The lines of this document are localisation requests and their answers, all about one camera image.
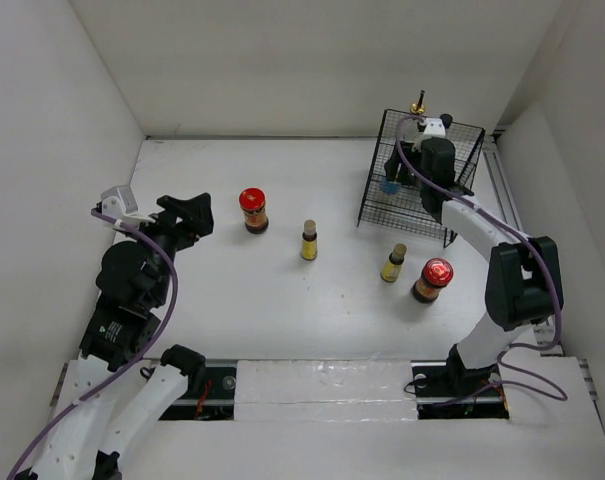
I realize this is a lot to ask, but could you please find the clear oil bottle gold spout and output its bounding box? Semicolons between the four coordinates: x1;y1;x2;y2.
396;89;426;144

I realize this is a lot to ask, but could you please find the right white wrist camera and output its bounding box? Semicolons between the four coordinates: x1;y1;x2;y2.
412;117;446;151

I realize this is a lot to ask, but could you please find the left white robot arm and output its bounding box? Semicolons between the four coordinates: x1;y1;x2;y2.
8;186;214;479

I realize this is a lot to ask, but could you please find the dark sauce bottle black cap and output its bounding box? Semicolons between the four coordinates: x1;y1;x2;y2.
440;114;453;129

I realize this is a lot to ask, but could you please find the aluminium side rail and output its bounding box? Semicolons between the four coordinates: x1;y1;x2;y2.
482;135;565;357

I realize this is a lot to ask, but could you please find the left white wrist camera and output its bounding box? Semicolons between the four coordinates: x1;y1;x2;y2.
93;185;152;227

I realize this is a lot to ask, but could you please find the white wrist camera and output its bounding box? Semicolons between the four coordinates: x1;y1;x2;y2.
93;185;152;227
412;117;446;151

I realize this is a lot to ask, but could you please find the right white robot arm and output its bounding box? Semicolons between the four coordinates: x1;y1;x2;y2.
394;137;564;402

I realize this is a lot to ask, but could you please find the black mounting rail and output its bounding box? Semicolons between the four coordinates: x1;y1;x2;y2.
162;359;509;423

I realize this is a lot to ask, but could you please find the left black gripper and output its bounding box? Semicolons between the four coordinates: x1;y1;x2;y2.
124;191;214;303

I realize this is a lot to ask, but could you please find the small yellow bottle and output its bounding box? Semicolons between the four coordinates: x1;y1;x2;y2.
380;243;407;283
300;219;317;261

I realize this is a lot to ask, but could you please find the black wire rack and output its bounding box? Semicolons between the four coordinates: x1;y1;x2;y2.
358;109;485;246

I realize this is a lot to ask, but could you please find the red lid sauce jar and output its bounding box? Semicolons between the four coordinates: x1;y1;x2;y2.
238;187;269;234
411;258;454;304

